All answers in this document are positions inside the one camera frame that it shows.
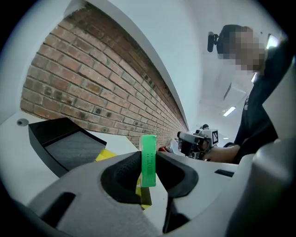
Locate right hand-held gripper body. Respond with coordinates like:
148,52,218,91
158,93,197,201
180,128,219,160

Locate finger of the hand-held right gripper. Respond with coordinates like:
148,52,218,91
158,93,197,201
177,131,205,144

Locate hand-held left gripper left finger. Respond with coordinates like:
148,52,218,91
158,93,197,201
27,150,162,237

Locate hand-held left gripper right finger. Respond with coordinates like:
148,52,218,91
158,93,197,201
156,150,241,234

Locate green and white small box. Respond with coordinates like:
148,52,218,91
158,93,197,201
138,135,157,188

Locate black box with yellow interior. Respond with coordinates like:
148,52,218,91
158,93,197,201
28,117,153,210

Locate person's right forearm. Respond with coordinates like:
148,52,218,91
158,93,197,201
204,144,241,164

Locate person's right hand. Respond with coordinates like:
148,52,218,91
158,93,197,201
201,139,213,155

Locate ceiling light panel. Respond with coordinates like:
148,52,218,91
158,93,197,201
222,106,237,117
265,34,280,50

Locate person's black clothing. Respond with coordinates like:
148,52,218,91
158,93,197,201
233,39,290,165

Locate white table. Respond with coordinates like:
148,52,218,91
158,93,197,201
0,113,144,206

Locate person's head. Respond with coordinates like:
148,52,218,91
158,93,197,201
217,24,267,75

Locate black head-mounted camera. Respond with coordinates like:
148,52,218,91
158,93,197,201
207,31,219,53

